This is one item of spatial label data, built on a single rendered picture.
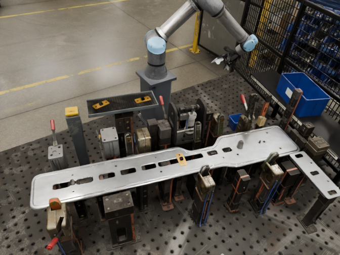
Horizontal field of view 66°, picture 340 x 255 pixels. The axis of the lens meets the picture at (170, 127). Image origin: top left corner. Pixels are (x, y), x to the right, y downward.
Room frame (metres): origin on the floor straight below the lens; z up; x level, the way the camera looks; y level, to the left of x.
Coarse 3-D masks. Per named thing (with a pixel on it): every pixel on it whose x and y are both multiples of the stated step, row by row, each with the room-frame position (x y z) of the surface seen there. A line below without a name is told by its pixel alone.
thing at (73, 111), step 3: (66, 108) 1.05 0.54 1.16; (69, 108) 1.05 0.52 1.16; (72, 108) 1.05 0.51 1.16; (75, 108) 1.05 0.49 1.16; (66, 111) 1.02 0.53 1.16; (69, 111) 1.03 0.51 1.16; (72, 111) 1.03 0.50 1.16; (75, 111) 1.03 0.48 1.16; (66, 114) 1.00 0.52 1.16; (69, 114) 1.01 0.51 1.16; (72, 114) 1.01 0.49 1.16; (75, 114) 1.01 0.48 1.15
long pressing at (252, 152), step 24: (216, 144) 1.02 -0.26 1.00; (264, 144) 1.05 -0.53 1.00; (288, 144) 1.06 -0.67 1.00; (72, 168) 0.79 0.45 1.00; (96, 168) 0.80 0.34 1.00; (120, 168) 0.81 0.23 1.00; (168, 168) 0.83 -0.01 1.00; (192, 168) 0.84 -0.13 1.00; (48, 192) 0.65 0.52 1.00; (72, 192) 0.66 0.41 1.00; (96, 192) 0.67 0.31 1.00
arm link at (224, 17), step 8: (200, 0) 1.63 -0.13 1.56; (208, 0) 1.60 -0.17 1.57; (216, 0) 1.60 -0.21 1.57; (208, 8) 1.60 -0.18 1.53; (216, 8) 1.59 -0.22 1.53; (224, 8) 1.61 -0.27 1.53; (216, 16) 1.59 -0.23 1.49; (224, 16) 1.61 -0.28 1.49; (224, 24) 1.62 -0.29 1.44; (232, 24) 1.62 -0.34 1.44; (232, 32) 1.63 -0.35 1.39; (240, 32) 1.64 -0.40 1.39; (240, 40) 1.64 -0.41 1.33; (248, 40) 1.64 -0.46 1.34; (248, 48) 1.63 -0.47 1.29
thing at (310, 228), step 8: (328, 192) 0.76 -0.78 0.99; (320, 200) 0.76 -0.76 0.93; (328, 200) 0.73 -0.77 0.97; (312, 208) 0.76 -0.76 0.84; (320, 208) 0.74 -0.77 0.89; (296, 216) 0.80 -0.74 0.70; (304, 216) 0.80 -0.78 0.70; (312, 216) 0.74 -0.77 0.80; (304, 224) 0.75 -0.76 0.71; (312, 224) 0.75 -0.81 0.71; (312, 232) 0.71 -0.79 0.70
